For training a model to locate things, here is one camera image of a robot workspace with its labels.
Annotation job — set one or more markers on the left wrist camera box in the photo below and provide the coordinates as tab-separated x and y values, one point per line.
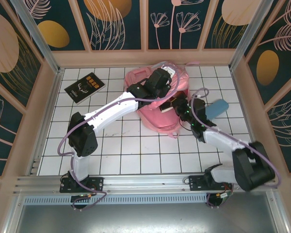
168	71

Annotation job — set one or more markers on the aluminium mounting rail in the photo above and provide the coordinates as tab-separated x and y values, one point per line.
145	182

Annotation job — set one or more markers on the aluminium frame post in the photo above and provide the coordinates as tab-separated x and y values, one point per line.
248	36
38	36

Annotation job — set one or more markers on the pink school backpack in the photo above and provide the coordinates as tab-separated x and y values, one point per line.
160	121

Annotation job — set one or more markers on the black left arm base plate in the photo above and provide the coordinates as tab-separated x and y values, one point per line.
97	182

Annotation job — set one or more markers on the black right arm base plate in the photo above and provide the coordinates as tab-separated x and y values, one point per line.
196	183

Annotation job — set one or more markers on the grey metal panel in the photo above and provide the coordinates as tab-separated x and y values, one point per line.
145	218

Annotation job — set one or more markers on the black book with antler cover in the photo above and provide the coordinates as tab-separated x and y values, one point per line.
85	88

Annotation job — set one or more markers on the light blue pencil case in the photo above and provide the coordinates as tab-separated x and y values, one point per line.
218	109

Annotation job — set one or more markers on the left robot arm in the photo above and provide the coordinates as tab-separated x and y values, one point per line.
111	109

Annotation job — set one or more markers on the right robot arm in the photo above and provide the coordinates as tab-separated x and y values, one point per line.
252	167

